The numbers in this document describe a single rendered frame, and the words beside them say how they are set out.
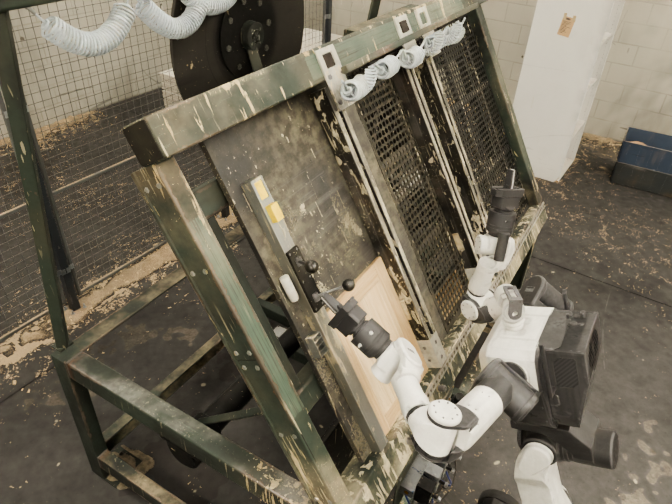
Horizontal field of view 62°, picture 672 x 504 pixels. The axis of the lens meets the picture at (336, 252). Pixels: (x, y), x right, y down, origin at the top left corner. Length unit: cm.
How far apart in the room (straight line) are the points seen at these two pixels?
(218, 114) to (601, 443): 142
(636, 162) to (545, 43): 141
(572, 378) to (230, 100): 115
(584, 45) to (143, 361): 415
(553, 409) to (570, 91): 397
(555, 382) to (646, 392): 210
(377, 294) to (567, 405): 67
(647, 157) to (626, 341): 229
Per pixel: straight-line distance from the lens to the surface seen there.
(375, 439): 186
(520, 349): 163
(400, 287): 198
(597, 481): 322
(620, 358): 389
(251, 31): 232
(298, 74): 168
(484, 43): 311
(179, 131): 134
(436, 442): 135
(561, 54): 535
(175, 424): 213
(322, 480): 168
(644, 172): 590
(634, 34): 666
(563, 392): 170
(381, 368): 152
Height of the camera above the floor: 244
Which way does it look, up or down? 36 degrees down
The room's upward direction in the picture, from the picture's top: 3 degrees clockwise
